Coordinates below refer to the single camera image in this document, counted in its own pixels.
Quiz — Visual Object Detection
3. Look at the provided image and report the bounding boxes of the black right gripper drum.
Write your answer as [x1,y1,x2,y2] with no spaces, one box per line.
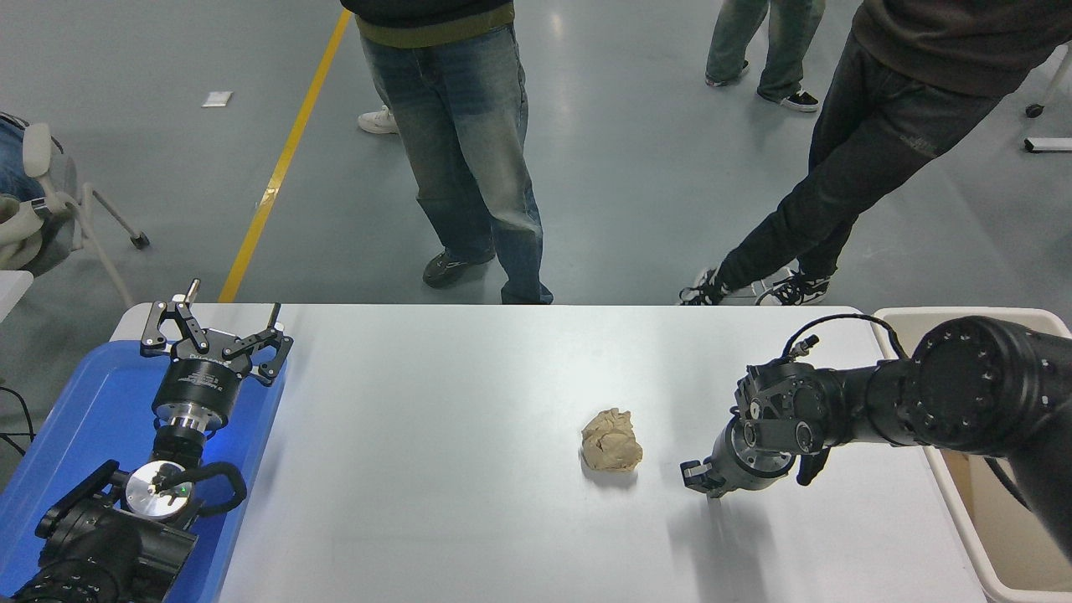
[708,416,796,500]

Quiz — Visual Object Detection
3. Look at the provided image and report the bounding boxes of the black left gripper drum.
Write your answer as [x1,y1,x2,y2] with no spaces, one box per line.
[152,328,253,420]

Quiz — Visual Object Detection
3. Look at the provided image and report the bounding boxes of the tan paper ball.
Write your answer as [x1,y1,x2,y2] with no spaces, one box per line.
[580,408,644,474]

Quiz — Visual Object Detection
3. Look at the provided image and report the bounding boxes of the blue plastic tray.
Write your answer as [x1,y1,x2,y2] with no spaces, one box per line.
[0,339,287,603]

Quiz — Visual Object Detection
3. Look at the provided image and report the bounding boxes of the white side table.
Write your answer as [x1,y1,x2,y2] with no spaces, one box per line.
[0,270,35,324]

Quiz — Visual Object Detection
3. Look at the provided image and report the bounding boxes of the large pale bin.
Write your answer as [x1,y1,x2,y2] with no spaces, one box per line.
[871,307,1072,603]

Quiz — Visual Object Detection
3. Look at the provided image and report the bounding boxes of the white office chair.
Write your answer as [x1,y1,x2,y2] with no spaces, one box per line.
[22,123,152,309]

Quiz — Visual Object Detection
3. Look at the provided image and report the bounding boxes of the white wheeled stand leg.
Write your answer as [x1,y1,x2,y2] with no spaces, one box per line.
[1025,42,1072,119]

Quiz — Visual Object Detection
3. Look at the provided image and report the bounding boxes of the black floor cable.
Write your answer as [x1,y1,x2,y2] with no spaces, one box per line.
[0,384,36,458]

